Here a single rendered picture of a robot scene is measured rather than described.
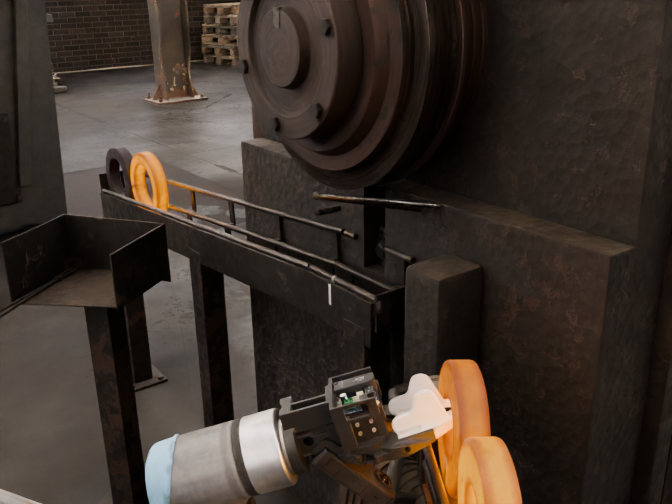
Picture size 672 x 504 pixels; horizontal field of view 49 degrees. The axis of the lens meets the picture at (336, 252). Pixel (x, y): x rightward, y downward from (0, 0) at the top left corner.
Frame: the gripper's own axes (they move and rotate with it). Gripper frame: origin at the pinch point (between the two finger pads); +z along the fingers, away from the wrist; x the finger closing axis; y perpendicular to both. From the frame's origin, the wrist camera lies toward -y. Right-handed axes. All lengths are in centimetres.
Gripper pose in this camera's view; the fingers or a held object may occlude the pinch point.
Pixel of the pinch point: (461, 413)
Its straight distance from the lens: 88.7
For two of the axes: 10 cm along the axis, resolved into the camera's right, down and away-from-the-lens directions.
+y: -2.9, -9.0, -3.3
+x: -0.3, -3.4, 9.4
